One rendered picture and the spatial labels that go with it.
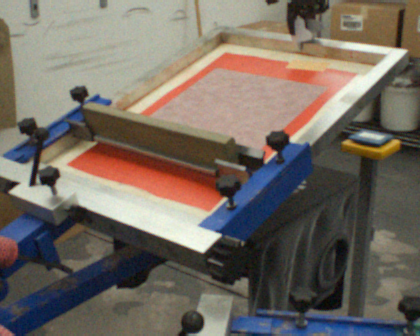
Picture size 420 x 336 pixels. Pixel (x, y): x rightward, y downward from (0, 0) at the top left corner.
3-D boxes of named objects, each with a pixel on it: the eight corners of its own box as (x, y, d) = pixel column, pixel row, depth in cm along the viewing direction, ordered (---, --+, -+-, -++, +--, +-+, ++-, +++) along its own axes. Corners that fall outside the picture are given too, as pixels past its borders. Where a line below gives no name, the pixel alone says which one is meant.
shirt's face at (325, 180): (224, 143, 203) (224, 141, 203) (359, 177, 178) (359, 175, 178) (105, 192, 168) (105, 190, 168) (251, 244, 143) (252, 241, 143)
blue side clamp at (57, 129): (104, 117, 174) (97, 93, 170) (117, 121, 171) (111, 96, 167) (12, 180, 156) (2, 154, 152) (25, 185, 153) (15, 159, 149)
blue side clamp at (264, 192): (292, 166, 142) (288, 137, 138) (313, 172, 139) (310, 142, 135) (203, 253, 123) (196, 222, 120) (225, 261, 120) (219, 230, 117)
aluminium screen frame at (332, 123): (220, 37, 202) (218, 25, 200) (409, 64, 168) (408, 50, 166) (12, 178, 154) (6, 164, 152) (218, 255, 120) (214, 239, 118)
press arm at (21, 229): (56, 215, 132) (48, 194, 129) (77, 224, 128) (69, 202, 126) (-16, 270, 121) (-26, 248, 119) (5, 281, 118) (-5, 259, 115)
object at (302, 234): (322, 279, 193) (329, 170, 181) (350, 289, 188) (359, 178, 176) (221, 358, 159) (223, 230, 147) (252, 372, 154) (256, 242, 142)
